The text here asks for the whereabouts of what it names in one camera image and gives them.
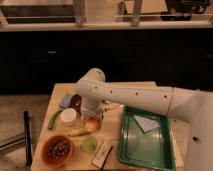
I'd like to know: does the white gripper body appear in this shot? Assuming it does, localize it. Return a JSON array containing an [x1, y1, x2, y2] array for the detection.
[[80, 97, 102, 118]]

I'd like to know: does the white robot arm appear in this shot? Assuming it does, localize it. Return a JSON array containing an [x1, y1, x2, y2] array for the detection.
[[76, 68, 213, 171]]

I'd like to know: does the red yellow apple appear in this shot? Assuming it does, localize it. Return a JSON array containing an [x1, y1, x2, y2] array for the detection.
[[86, 119, 101, 132]]

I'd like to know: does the green plastic cup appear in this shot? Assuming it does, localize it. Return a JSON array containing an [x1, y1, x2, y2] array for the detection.
[[81, 136, 98, 153]]

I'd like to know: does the dark red round object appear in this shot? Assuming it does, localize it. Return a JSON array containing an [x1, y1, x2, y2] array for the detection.
[[70, 94, 82, 110]]

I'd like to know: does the white round lid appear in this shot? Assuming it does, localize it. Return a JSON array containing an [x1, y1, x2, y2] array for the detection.
[[60, 108, 77, 125]]

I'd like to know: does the blue sponge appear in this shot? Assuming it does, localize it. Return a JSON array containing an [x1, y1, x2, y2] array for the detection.
[[59, 93, 73, 108]]

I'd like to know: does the yellow banana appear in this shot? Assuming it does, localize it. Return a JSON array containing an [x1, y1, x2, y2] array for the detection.
[[68, 130, 90, 137]]

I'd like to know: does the green cucumber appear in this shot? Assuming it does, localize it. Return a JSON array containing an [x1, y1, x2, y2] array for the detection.
[[48, 110, 63, 130]]

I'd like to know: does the orange bowl with berries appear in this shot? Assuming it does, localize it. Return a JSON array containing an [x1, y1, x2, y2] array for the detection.
[[41, 134, 74, 168]]

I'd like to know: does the white folded paper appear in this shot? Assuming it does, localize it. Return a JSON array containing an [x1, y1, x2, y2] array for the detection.
[[133, 115, 160, 133]]

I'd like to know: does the green plastic tray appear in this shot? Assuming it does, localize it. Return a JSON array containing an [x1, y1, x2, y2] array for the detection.
[[118, 106, 175, 171]]

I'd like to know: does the black rod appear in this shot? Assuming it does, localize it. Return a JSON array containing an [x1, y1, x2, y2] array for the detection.
[[23, 111, 32, 166]]

